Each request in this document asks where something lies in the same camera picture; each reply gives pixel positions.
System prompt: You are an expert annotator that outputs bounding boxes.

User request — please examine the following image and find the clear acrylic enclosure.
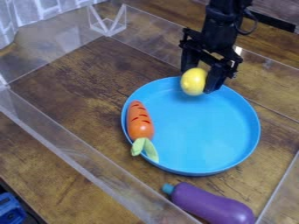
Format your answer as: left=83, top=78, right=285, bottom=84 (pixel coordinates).
left=0, top=0, right=299, bottom=224

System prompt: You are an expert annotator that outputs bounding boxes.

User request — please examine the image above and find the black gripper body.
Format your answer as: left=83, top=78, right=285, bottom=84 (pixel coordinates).
left=180, top=0, right=250, bottom=63

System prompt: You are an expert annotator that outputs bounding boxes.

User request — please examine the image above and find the blue object at corner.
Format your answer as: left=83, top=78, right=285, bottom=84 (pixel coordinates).
left=0, top=192, right=27, bottom=224

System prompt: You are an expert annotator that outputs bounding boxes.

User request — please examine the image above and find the yellow toy lemon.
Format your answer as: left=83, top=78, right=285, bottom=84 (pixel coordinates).
left=181, top=67, right=208, bottom=96

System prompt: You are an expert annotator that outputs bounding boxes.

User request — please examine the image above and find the orange toy carrot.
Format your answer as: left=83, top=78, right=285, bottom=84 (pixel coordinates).
left=126, top=101, right=159, bottom=162

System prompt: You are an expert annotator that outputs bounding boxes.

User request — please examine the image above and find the white curtain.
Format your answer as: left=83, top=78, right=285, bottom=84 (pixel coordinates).
left=0, top=0, right=107, bottom=49

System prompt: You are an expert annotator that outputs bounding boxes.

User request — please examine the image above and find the purple toy eggplant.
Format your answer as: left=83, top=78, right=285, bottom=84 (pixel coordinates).
left=163, top=182, right=256, bottom=224

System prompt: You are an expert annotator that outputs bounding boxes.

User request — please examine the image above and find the black baseboard strip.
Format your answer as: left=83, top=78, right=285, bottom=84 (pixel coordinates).
left=253, top=11, right=296, bottom=33

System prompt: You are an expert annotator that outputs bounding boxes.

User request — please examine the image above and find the blue round tray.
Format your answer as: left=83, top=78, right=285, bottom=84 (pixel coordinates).
left=127, top=77, right=261, bottom=176

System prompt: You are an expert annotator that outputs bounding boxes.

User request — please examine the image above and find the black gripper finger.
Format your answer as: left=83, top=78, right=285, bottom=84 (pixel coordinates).
left=182, top=48, right=201, bottom=73
left=204, top=59, right=240, bottom=94

